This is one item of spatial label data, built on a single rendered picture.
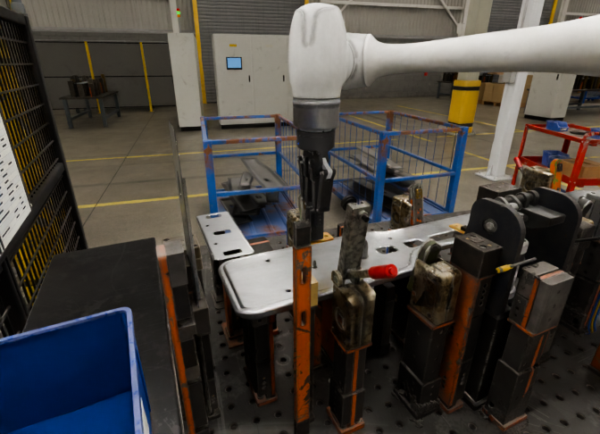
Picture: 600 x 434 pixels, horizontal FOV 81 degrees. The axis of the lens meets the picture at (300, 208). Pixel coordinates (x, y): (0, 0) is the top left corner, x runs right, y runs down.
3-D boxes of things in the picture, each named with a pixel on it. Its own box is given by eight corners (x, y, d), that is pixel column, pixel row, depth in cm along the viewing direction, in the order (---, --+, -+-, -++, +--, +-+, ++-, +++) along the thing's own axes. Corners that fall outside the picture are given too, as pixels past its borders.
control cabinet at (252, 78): (220, 129, 818) (211, 9, 724) (219, 126, 865) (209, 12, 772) (318, 124, 884) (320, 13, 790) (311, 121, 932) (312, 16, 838)
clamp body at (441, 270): (414, 377, 89) (436, 246, 75) (448, 414, 80) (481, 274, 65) (384, 389, 86) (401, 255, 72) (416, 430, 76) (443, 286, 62)
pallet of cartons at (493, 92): (526, 106, 1239) (536, 65, 1187) (508, 107, 1213) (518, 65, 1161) (497, 103, 1343) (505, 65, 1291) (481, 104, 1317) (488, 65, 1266)
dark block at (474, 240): (441, 383, 87) (472, 230, 71) (463, 406, 81) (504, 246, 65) (425, 390, 85) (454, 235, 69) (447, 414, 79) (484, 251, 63)
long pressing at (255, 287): (575, 187, 136) (576, 184, 135) (647, 208, 117) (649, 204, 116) (214, 265, 84) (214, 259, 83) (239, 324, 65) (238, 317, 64)
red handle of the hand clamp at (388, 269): (353, 267, 68) (403, 261, 54) (356, 278, 68) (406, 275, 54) (334, 271, 67) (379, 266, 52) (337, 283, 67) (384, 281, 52)
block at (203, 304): (211, 376, 89) (198, 275, 78) (221, 416, 79) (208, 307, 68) (199, 380, 88) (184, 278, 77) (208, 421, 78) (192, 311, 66)
